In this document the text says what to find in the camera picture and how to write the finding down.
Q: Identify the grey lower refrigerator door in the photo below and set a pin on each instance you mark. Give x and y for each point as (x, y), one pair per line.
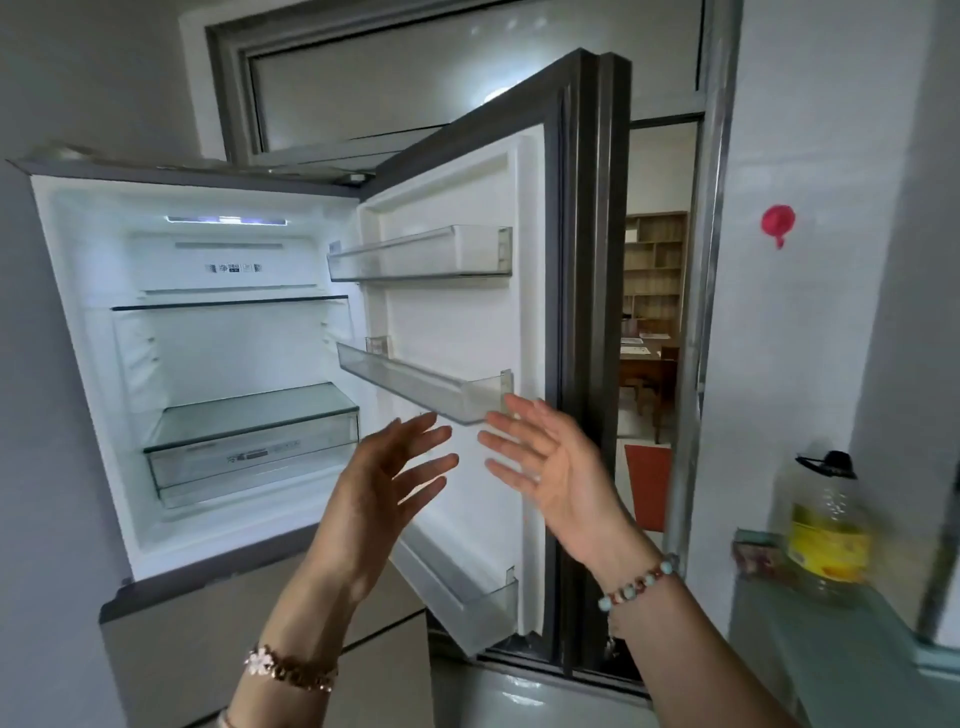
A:
(525, 697)

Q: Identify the wooden table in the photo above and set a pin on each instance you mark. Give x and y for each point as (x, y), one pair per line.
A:
(652, 360)

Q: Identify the person's left fingers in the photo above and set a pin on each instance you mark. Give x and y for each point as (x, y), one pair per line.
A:
(424, 446)

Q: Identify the clear crisper drawer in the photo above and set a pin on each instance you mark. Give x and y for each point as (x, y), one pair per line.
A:
(247, 442)

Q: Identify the person's right forearm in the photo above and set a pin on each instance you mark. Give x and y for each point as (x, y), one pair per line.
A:
(690, 660)

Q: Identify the person's left hand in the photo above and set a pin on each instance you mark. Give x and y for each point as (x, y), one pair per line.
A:
(367, 517)

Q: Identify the refrigerator light strip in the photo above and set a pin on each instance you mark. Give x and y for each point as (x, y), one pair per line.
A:
(225, 220)

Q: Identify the metal door frame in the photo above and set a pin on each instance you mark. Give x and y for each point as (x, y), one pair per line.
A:
(709, 262)

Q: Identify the clear door bin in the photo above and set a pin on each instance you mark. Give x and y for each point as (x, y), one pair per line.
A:
(487, 611)
(420, 386)
(420, 259)

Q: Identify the person's right little finger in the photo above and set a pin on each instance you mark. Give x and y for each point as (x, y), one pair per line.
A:
(514, 476)

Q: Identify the wooden bookshelf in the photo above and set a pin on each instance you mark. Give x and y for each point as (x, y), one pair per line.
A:
(656, 270)

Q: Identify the clear cooking oil bottle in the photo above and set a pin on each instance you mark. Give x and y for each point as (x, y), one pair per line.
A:
(825, 540)

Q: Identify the white open refrigerator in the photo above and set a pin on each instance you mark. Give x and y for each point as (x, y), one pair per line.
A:
(90, 337)

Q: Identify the person's right middle finger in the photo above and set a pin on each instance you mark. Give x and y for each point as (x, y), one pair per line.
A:
(517, 431)

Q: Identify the small printed packet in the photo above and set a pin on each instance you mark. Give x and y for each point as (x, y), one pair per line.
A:
(761, 559)

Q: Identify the red floor mat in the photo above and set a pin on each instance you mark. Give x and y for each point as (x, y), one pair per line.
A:
(649, 484)

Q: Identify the glass refrigerator shelf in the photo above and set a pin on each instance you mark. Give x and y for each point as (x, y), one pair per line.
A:
(225, 303)

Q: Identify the person's right hand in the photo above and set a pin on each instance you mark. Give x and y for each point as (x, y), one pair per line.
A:
(577, 487)

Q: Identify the grey refrigerator door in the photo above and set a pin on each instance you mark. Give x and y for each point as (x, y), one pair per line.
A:
(525, 697)
(589, 225)

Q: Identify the grey framed transom window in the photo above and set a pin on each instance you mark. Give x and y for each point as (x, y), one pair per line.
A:
(375, 67)

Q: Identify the refrigerator control panel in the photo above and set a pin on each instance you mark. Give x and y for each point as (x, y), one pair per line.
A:
(232, 268)

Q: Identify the person's left forearm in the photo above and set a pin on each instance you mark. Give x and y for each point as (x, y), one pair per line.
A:
(300, 630)

